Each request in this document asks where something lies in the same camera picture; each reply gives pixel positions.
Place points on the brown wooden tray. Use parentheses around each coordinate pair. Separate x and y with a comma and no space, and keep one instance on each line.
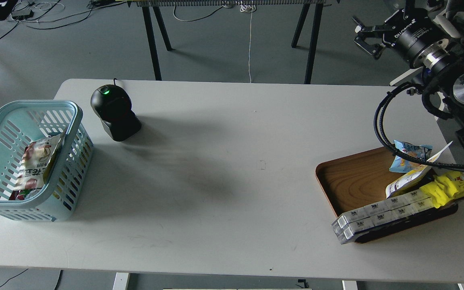
(358,180)

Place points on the white blue yellow pouch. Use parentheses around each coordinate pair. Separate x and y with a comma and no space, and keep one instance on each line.
(413,172)

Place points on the black power adapter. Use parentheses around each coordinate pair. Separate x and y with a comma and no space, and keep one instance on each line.
(22,14)

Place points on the black barcode scanner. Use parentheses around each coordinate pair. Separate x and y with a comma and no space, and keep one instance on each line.
(112,105)

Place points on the clear wrapped white box pack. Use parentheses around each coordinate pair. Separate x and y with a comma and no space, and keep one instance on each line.
(355,223)

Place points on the yellow cartoon snack bag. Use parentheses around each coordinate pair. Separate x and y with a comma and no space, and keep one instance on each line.
(445,189)

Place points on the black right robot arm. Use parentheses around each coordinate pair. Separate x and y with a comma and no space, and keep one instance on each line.
(442,104)

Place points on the red white snack bag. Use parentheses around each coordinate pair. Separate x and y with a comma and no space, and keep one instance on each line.
(35,166)

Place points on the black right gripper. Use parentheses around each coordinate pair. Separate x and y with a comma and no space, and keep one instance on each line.
(417,36)

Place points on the light blue plastic basket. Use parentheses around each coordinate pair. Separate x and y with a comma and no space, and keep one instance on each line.
(22,122)

